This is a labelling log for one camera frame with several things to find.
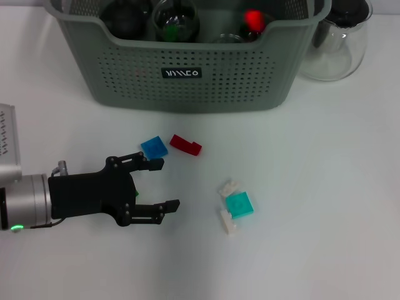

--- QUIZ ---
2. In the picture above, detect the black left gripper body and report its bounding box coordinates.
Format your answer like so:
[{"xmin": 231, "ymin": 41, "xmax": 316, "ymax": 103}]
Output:
[{"xmin": 47, "ymin": 157, "xmax": 139, "ymax": 228}]

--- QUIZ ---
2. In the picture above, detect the blue square toy brick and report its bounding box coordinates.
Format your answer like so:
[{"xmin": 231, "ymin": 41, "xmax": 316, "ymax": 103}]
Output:
[{"xmin": 140, "ymin": 136, "xmax": 169, "ymax": 161}]

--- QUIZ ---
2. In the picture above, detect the glass teacup with black sleeve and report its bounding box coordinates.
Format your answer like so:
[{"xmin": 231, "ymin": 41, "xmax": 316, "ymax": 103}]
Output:
[
  {"xmin": 152, "ymin": 0, "xmax": 201, "ymax": 43},
  {"xmin": 212, "ymin": 32, "xmax": 246, "ymax": 44},
  {"xmin": 239, "ymin": 11, "xmax": 272, "ymax": 43},
  {"xmin": 156, "ymin": 18, "xmax": 201, "ymax": 44}
]

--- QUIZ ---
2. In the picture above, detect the orange-red sloped toy brick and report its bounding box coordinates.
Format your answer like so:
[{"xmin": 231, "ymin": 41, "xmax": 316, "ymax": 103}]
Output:
[{"xmin": 243, "ymin": 9, "xmax": 266, "ymax": 34}]

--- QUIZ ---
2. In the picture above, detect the grey-green perforated storage bin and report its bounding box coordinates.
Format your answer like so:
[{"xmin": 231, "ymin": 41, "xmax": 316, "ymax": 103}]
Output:
[{"xmin": 43, "ymin": 0, "xmax": 332, "ymax": 113}]

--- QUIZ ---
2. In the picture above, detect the dark red toy brick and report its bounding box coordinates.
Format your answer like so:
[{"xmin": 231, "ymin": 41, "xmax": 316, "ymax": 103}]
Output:
[{"xmin": 169, "ymin": 134, "xmax": 203, "ymax": 156}]

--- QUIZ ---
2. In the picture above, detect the left gripper silver fitting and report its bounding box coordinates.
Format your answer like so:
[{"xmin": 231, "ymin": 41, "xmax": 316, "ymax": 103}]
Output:
[{"xmin": 51, "ymin": 159, "xmax": 69, "ymax": 176}]

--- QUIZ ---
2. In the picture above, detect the white notched toy brick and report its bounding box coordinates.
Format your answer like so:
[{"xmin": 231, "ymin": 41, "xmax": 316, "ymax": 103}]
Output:
[{"xmin": 218, "ymin": 209, "xmax": 239, "ymax": 238}]

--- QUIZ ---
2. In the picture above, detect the white studded toy brick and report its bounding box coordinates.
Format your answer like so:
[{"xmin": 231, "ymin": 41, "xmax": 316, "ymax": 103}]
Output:
[{"xmin": 217, "ymin": 178, "xmax": 241, "ymax": 198}]

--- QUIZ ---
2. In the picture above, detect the teal square toy brick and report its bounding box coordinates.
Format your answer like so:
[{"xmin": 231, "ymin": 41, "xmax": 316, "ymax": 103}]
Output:
[{"xmin": 224, "ymin": 191, "xmax": 254, "ymax": 219}]

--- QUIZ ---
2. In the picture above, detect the black round teapot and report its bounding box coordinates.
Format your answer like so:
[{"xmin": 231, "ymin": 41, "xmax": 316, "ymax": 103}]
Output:
[{"xmin": 101, "ymin": 0, "xmax": 153, "ymax": 40}]

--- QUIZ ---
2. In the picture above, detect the glass carafe with black lid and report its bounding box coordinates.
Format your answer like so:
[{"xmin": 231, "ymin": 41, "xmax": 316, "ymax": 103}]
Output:
[{"xmin": 298, "ymin": 0, "xmax": 374, "ymax": 83}]

